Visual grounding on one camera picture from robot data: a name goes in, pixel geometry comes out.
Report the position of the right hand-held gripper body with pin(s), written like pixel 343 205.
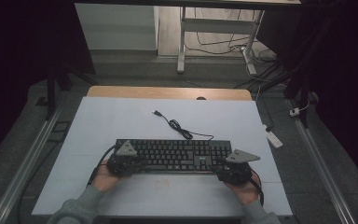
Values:
pixel 236 172

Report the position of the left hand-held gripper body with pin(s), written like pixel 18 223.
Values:
pixel 122 163

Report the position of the black keyboard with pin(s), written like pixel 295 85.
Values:
pixel 174 155

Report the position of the person's right hand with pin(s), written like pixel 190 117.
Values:
pixel 244 193

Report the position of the person's left hand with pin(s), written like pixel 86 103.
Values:
pixel 104 180

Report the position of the white board table cover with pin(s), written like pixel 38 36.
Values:
pixel 130 118

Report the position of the white power strip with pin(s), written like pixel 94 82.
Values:
pixel 274 138

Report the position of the wooden table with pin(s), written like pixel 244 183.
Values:
pixel 155 92

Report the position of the small white adapter box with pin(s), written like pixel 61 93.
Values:
pixel 294 112

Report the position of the black metal stand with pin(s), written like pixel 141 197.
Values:
pixel 51 93
pixel 301 84

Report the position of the white cabinet panel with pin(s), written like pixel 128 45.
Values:
pixel 118 28

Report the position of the black curtain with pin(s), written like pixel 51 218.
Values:
pixel 338 77
pixel 15 62

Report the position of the aluminium floor rail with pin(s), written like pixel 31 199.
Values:
pixel 320 165
pixel 24 168

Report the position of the white desk frame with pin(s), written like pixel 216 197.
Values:
pixel 217 25

